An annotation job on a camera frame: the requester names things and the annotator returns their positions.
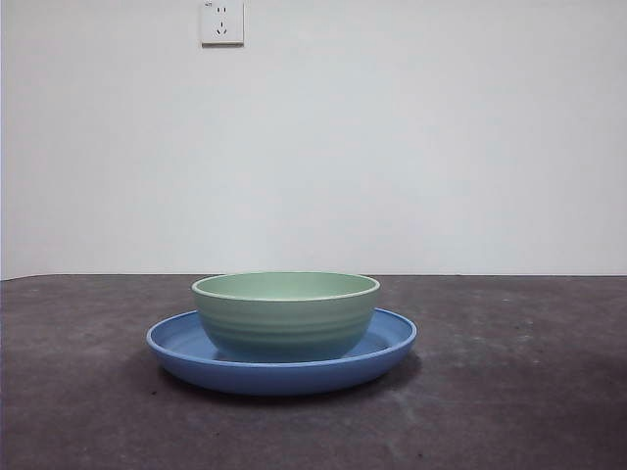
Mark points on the blue round plate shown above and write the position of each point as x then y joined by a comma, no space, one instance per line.
279,377

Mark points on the white wall socket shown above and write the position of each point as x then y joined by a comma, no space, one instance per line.
223,22

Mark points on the green ribbed bowl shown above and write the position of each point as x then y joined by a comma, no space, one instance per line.
284,323

